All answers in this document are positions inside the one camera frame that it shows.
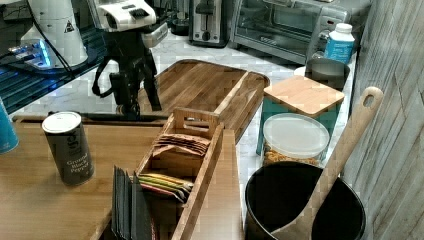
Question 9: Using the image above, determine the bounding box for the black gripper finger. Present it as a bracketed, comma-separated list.
[143, 72, 162, 111]
[111, 74, 140, 119]

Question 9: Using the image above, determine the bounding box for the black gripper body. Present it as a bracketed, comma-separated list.
[103, 31, 157, 77]

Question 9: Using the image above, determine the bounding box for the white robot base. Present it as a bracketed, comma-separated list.
[21, 0, 88, 70]

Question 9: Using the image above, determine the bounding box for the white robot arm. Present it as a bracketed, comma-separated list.
[87, 0, 168, 121]

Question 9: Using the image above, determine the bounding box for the wooden drawer cabinet top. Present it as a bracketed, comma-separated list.
[0, 123, 244, 240]

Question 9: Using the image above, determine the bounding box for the dark glass appliance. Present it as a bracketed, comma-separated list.
[168, 0, 189, 36]

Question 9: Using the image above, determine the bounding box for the black ground pepper can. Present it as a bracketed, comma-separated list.
[42, 112, 94, 186]

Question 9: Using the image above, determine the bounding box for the brown tea bag stack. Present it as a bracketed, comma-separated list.
[153, 134, 211, 156]

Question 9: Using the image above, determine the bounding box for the wooden tea bag organizer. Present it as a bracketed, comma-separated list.
[136, 108, 224, 240]

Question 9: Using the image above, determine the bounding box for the dark wooden cutting board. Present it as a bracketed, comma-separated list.
[138, 59, 270, 140]

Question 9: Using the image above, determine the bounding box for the silver black toaster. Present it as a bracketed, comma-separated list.
[189, 0, 233, 48]

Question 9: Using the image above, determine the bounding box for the colourful tea bag stack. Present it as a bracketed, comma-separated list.
[137, 173, 194, 203]

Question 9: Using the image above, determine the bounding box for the black tea bag stack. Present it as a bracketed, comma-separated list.
[111, 166, 153, 240]

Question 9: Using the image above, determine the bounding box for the blue cup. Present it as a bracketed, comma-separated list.
[0, 99, 19, 154]

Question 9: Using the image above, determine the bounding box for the clear jar with white lid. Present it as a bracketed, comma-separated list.
[262, 113, 330, 166]

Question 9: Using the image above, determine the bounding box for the teal canister with bamboo lid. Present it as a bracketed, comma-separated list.
[256, 75, 344, 154]

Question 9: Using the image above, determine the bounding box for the silver toaster oven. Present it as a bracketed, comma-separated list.
[230, 0, 351, 64]

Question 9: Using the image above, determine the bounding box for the black utensil pot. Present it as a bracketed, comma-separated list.
[245, 161, 366, 240]

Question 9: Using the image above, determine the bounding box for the grey metal bowl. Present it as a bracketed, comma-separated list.
[305, 58, 350, 91]

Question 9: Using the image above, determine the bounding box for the blue bottle with white cap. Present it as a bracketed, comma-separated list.
[324, 23, 355, 64]

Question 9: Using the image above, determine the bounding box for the wooden spatula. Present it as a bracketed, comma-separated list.
[271, 86, 384, 240]

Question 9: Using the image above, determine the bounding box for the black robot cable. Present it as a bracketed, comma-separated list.
[24, 0, 76, 74]

